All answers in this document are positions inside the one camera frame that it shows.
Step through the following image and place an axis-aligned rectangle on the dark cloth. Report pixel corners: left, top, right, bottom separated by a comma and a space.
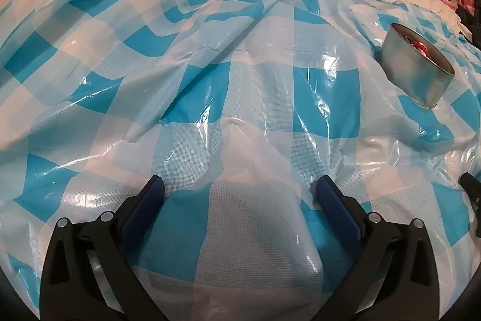
459, 0, 481, 39

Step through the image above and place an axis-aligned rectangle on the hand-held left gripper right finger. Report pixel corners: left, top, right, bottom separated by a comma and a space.
312, 175, 452, 321

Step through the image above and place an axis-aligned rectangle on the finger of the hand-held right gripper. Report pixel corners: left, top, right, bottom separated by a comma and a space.
460, 172, 481, 203

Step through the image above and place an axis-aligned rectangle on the heap of mixed jewelry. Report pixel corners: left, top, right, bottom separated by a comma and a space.
403, 36, 431, 57

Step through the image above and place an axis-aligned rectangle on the round metal tin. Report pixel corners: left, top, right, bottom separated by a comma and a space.
381, 23, 456, 108

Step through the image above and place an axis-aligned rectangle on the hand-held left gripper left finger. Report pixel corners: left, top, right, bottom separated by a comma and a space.
39, 175, 177, 321

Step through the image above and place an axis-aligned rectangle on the blue white checkered plastic sheet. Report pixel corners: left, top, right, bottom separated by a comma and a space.
0, 0, 481, 321

